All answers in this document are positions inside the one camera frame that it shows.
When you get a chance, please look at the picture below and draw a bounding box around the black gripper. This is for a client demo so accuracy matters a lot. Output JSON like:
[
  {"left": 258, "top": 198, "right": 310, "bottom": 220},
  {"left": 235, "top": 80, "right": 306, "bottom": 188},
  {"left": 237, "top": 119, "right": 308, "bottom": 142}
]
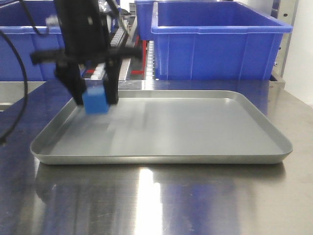
[{"left": 30, "top": 0, "right": 142, "bottom": 106}]

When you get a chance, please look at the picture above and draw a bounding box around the blue cube block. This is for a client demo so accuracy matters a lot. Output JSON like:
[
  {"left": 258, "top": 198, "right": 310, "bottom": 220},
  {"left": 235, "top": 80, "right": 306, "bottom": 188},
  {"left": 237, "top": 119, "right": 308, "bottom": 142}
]
[{"left": 82, "top": 86, "right": 110, "bottom": 115}]

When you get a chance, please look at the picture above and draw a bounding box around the grey metal tray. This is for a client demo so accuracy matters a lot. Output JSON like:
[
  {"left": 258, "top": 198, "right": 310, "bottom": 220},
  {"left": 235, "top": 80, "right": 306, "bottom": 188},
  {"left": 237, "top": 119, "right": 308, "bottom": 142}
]
[{"left": 30, "top": 90, "right": 293, "bottom": 165}]

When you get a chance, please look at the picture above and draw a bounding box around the blue bin back right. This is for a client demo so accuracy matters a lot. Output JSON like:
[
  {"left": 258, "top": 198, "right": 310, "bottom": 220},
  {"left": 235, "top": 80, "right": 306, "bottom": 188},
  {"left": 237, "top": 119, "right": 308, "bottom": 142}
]
[{"left": 135, "top": 0, "right": 218, "bottom": 48}]

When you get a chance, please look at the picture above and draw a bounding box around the blue bin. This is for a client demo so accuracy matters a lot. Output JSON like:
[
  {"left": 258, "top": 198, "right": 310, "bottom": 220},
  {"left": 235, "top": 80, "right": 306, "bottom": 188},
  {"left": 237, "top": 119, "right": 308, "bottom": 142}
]
[
  {"left": 135, "top": 0, "right": 218, "bottom": 48},
  {"left": 0, "top": 0, "right": 64, "bottom": 81},
  {"left": 151, "top": 1, "right": 292, "bottom": 80}
]

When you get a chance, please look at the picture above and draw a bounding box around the blue bin front left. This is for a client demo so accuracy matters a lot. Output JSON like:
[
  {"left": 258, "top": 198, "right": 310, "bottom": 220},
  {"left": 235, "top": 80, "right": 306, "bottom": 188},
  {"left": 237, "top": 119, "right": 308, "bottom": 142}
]
[{"left": 0, "top": 0, "right": 64, "bottom": 81}]

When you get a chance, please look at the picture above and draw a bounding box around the blue bin front right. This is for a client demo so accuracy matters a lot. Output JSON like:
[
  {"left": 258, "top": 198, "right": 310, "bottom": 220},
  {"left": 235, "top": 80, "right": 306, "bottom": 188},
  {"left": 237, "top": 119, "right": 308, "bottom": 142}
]
[{"left": 151, "top": 1, "right": 292, "bottom": 80}]

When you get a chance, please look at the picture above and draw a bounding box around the white roller conveyor rail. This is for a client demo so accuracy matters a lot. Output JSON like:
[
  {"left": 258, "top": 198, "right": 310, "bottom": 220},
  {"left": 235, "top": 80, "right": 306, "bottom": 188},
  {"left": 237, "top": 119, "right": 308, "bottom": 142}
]
[{"left": 90, "top": 21, "right": 127, "bottom": 81}]

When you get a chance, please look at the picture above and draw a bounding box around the black cable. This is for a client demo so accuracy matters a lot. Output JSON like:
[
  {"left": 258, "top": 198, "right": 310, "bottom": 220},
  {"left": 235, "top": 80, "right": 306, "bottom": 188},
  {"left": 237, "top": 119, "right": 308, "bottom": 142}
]
[{"left": 0, "top": 0, "right": 51, "bottom": 145}]

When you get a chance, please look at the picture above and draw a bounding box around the grey shelf upright post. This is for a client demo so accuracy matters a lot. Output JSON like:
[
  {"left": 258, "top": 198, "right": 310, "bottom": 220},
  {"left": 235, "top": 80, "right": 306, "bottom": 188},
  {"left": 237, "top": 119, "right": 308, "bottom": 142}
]
[{"left": 271, "top": 0, "right": 298, "bottom": 82}]

